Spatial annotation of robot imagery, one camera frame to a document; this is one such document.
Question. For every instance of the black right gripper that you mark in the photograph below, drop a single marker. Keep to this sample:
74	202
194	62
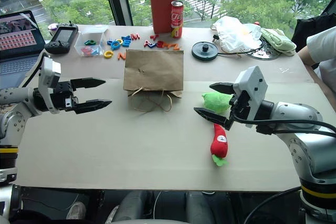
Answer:
238	107

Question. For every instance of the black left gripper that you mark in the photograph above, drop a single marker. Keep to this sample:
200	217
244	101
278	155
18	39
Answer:
62	95

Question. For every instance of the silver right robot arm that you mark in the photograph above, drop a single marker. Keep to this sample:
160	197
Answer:
298	115

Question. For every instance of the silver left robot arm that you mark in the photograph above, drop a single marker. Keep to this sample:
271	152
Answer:
12	95

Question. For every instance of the person's bare forearm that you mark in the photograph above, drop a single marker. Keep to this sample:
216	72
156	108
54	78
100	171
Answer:
305	56

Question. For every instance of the brown paper bag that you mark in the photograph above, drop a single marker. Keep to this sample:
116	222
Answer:
153	70

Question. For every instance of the white plastic bag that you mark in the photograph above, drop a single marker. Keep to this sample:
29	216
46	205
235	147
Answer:
233	32

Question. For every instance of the black bag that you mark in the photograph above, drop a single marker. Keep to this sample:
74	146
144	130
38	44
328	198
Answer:
309	28

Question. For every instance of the green plush toy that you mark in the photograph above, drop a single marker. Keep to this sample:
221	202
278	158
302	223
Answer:
216	102

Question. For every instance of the red plush chili toy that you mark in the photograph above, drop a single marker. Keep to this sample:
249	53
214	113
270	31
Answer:
220	141

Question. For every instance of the red toy letters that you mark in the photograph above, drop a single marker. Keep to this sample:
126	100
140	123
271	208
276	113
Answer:
90	51

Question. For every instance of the yellow toy letter C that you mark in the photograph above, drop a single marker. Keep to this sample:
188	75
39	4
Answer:
108	54

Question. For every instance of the orange toy letter N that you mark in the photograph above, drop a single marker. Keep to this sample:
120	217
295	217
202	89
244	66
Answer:
121	56

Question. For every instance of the clear plastic box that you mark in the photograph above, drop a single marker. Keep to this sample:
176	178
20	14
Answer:
89	43

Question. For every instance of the green toy letter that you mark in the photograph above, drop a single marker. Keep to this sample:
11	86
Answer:
90	42

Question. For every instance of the black round spool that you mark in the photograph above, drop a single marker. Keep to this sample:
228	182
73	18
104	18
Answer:
204	52

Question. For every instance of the blue toy letter G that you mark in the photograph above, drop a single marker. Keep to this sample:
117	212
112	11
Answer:
115	45

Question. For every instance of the yellow toy letter O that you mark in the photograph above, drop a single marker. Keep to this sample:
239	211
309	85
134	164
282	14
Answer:
119	41

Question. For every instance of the black handheld controller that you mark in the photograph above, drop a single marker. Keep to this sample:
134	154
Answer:
62	38

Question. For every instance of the blue toy letter E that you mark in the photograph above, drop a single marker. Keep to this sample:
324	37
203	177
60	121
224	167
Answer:
126	43

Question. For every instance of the clear round plate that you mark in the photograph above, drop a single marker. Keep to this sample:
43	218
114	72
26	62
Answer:
265	54

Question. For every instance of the orange toy letter Z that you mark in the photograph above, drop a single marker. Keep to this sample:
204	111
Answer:
174	46

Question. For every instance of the red toy letter M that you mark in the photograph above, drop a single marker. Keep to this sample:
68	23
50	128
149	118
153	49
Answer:
135	37

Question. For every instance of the red toy letter A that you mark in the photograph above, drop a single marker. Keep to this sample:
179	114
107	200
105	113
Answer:
148	43

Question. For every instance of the black laptop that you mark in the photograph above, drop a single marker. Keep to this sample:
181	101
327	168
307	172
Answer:
18	48

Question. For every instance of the light green cloth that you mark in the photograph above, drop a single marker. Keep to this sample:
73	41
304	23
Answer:
278	41

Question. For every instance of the red toy letter T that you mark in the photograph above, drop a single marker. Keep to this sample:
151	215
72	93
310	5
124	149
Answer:
154	36

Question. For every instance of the red drink can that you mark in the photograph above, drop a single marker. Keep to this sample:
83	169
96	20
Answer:
176	19

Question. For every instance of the grey rounded shape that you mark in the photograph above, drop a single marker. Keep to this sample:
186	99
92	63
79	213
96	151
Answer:
131	207
207	207

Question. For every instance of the tall red-orange box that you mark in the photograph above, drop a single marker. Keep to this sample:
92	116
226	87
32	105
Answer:
162	1

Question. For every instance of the grey shoe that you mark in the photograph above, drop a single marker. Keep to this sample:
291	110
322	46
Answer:
76	210

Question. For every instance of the person in white shirt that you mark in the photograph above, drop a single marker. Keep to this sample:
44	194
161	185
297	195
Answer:
325	51

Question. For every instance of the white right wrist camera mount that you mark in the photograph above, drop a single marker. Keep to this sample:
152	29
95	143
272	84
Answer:
252	87

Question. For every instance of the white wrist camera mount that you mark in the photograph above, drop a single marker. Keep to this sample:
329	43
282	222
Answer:
48	73
252	87

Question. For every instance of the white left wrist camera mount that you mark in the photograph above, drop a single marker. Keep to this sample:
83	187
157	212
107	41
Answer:
48	73

